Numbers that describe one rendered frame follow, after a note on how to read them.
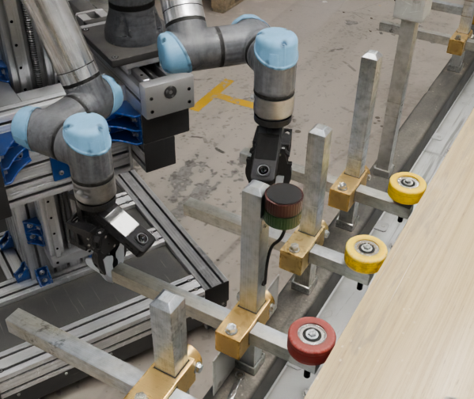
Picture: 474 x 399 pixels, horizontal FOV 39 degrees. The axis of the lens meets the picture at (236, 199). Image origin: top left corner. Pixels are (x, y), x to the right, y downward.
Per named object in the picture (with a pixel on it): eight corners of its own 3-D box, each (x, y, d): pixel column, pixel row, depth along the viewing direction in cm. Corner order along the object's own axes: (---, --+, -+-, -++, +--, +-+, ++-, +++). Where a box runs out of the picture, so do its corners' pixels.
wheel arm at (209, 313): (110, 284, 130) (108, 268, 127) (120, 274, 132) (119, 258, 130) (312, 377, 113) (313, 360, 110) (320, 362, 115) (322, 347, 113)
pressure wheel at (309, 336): (276, 381, 115) (279, 338, 108) (296, 351, 121) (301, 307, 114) (318, 402, 112) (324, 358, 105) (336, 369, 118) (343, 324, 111)
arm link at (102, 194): (123, 171, 118) (93, 195, 112) (125, 191, 121) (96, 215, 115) (90, 158, 121) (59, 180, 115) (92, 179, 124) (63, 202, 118)
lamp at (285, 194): (253, 296, 114) (258, 196, 101) (268, 276, 118) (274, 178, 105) (284, 309, 112) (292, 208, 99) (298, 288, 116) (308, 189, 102)
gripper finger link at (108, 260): (94, 272, 134) (89, 238, 128) (118, 283, 131) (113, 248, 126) (84, 282, 132) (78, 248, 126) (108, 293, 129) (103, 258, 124)
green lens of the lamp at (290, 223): (256, 222, 104) (257, 210, 102) (274, 202, 108) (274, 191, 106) (290, 234, 101) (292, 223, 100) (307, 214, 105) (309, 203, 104)
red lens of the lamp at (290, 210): (257, 209, 102) (257, 198, 101) (274, 189, 106) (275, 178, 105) (292, 222, 100) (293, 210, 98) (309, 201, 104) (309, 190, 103)
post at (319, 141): (291, 308, 151) (308, 128, 122) (297, 298, 153) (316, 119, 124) (305, 314, 150) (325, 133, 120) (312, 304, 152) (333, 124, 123)
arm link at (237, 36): (209, 15, 124) (228, 38, 116) (264, 8, 127) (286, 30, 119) (210, 54, 129) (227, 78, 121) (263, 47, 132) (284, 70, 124)
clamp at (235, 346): (214, 349, 118) (214, 330, 115) (251, 302, 127) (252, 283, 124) (242, 362, 115) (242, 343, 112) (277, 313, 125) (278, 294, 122)
